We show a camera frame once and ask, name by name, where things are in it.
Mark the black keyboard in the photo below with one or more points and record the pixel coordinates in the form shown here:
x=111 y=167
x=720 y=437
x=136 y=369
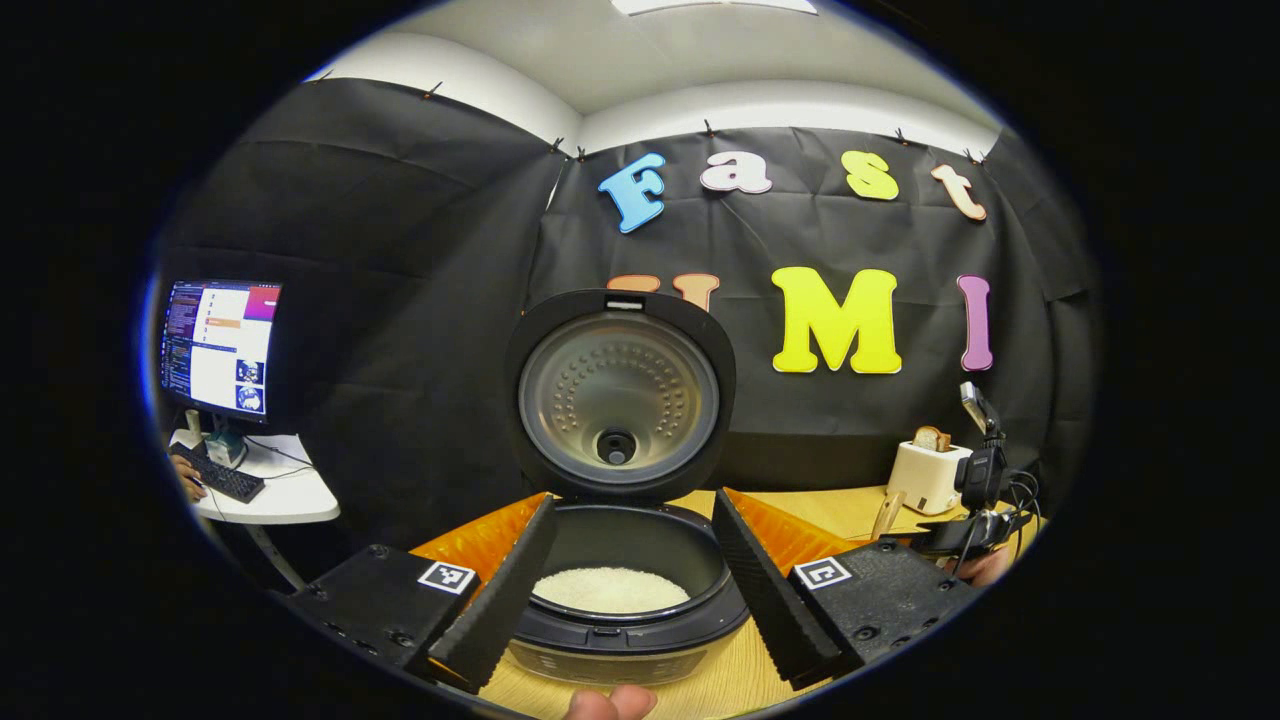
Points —
x=225 y=478

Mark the small teal box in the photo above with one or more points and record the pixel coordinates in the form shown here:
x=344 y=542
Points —
x=226 y=450

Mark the toasted bread slice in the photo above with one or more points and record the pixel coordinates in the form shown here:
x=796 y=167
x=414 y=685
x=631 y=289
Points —
x=932 y=438

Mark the white side desk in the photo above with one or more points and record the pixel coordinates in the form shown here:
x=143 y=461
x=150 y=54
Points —
x=290 y=495

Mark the black and white rice cooker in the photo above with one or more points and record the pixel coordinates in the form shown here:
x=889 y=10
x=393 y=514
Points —
x=620 y=390

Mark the white rice heap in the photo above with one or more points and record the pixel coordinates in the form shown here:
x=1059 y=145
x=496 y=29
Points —
x=610 y=590

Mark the wooden spoon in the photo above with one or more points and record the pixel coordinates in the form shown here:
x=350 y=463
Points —
x=888 y=515

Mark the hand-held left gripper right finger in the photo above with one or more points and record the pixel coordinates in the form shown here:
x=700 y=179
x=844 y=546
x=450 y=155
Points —
x=760 y=590

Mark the ceiling light panel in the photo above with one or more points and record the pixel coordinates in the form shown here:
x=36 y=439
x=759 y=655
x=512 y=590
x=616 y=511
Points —
x=715 y=5

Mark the computer monitor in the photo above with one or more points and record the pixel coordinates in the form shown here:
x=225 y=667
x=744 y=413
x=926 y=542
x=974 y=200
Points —
x=220 y=350

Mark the black backdrop cloth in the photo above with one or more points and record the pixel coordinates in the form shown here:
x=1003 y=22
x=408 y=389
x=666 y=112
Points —
x=400 y=250

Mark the white toaster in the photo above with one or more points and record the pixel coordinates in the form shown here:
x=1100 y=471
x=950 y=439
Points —
x=925 y=480

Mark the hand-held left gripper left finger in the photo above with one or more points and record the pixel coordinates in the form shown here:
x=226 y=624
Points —
x=500 y=590

